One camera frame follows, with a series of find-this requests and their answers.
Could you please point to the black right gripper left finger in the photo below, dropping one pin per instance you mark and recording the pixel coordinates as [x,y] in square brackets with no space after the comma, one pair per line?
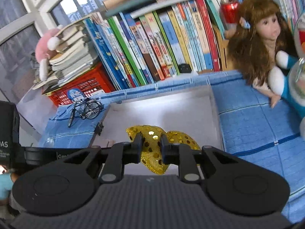
[115,158]

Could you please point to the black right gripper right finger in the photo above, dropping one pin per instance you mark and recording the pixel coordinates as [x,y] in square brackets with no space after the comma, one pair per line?
[184,157]

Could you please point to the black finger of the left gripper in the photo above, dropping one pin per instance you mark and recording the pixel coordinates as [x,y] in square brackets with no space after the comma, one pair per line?
[39,156]

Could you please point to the gold sequin soft pouch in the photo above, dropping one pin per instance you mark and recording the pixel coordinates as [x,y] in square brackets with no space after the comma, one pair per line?
[151,149]

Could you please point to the white cardboard box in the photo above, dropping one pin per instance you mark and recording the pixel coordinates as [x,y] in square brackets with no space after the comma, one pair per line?
[192,111]

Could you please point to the miniature black bicycle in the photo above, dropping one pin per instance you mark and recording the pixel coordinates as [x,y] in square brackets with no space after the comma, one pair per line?
[86,108]

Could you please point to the red plastic crate left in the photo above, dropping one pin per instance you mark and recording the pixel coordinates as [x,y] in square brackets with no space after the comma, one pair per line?
[88,84]

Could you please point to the blue table cloth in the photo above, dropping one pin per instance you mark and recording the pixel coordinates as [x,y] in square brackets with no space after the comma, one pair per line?
[250,129]

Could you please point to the stack of worn books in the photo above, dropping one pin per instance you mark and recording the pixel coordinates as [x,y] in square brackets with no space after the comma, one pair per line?
[75,55]

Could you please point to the pink white plush toy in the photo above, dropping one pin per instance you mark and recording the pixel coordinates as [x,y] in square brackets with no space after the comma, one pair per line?
[43,53]

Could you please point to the row of upright books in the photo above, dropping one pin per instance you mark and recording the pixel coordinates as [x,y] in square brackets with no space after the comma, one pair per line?
[145,41]

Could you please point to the small Doraemon plush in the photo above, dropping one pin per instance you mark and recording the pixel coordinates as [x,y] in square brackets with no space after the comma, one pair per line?
[286,79]

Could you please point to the brown haired doll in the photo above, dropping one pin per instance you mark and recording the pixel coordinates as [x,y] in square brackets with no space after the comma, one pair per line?
[261,32]

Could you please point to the red soda can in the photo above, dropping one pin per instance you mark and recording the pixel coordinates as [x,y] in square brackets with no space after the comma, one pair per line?
[229,10]

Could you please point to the large Doraemon plush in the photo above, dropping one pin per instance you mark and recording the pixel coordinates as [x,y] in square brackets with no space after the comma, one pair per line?
[299,36]

